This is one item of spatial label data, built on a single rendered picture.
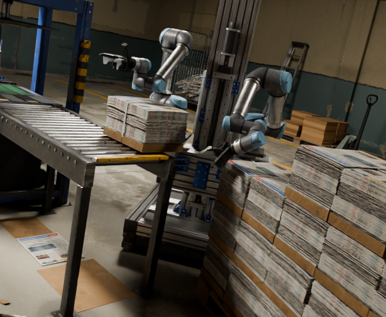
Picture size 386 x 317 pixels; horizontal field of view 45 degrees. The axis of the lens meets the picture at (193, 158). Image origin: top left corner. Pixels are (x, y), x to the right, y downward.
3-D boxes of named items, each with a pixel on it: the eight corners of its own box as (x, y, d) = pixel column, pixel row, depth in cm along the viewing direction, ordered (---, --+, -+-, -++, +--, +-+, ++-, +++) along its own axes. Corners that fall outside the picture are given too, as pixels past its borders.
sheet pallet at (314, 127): (346, 153, 876) (354, 124, 863) (323, 154, 818) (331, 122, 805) (293, 136, 957) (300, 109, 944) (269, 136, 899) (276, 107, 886)
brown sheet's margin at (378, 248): (398, 224, 194) (402, 214, 193) (459, 256, 168) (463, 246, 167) (326, 221, 178) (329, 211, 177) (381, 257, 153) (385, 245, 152)
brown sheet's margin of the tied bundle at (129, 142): (182, 151, 261) (183, 144, 260) (141, 152, 241) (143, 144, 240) (164, 144, 271) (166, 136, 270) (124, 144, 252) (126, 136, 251)
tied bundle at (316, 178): (348, 199, 220) (361, 152, 215) (397, 224, 194) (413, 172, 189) (283, 196, 203) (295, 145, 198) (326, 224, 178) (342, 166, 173)
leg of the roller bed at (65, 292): (73, 317, 229) (93, 187, 213) (63, 321, 225) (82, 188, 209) (68, 311, 233) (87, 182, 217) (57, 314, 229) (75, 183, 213)
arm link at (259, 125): (248, 115, 241) (241, 126, 233) (268, 120, 238) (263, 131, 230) (246, 127, 246) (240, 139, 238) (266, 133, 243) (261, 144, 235)
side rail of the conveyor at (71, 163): (92, 187, 213) (96, 161, 210) (82, 188, 209) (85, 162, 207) (-17, 117, 304) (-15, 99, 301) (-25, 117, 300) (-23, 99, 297)
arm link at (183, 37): (203, 43, 297) (161, 98, 278) (189, 40, 303) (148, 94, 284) (198, 29, 289) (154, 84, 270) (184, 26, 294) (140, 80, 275)
